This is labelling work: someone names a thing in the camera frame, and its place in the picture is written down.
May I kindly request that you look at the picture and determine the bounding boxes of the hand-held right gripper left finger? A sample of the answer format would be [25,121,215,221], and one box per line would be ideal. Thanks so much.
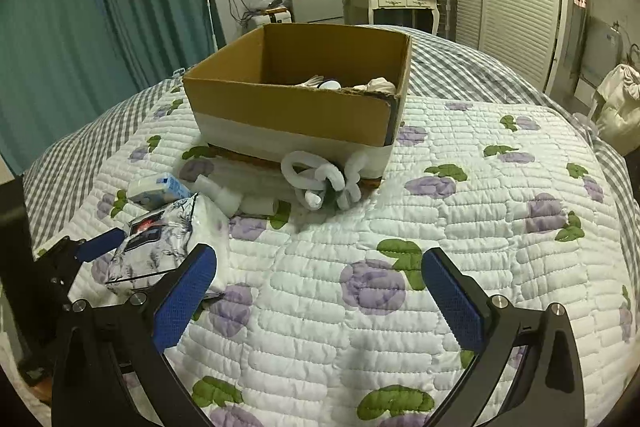
[50,243,218,427]

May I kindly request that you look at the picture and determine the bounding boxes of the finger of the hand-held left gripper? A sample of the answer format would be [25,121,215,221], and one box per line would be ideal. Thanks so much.
[34,228,126,305]

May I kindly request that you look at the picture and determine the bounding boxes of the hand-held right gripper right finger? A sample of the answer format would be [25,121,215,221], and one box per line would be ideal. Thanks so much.
[421,247,587,427]

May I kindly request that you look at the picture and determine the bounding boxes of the marble print tissue packet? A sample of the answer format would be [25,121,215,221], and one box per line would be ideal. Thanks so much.
[104,193,231,299]

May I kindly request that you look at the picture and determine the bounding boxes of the brown cardboard box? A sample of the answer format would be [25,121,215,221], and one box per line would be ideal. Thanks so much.
[182,23,414,182]

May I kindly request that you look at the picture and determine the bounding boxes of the white soft items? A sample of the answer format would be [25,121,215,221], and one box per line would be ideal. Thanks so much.
[294,75,342,90]

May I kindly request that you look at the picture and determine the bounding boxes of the blue white tissue pack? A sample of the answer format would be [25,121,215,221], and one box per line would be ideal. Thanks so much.
[126,173,194,212]

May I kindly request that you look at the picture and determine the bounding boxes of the white plastic bottle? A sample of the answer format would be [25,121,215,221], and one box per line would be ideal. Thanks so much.
[194,174,242,213]

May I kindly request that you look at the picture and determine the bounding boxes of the white foam cylinder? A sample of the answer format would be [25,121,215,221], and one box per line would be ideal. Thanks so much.
[239,196,280,215]

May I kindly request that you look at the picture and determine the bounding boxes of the floral quilted blanket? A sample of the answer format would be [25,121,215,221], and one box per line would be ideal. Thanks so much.
[22,74,637,427]

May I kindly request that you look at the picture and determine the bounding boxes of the white knotted foam tube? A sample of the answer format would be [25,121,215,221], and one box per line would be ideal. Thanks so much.
[280,150,369,212]

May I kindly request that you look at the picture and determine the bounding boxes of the teal curtain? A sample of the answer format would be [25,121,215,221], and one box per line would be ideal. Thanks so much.
[0,0,227,176]

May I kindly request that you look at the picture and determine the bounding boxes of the items inside cardboard box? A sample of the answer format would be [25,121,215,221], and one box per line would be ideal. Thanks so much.
[352,77,399,98]

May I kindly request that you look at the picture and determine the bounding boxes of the grey checked bedsheet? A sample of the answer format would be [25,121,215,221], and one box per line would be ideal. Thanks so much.
[22,24,640,260]

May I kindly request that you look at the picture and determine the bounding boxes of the cream clothing pile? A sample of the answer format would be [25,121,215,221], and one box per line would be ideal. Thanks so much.
[591,64,640,158]

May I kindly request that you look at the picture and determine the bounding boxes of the silver suitcase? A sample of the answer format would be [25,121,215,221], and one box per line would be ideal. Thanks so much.
[434,0,459,42]

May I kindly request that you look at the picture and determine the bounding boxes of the cream dressing table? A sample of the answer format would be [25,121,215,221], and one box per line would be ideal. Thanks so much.
[344,0,445,34]

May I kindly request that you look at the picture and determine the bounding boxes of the silver mini fridge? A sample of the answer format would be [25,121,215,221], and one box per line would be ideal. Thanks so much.
[289,0,346,26]

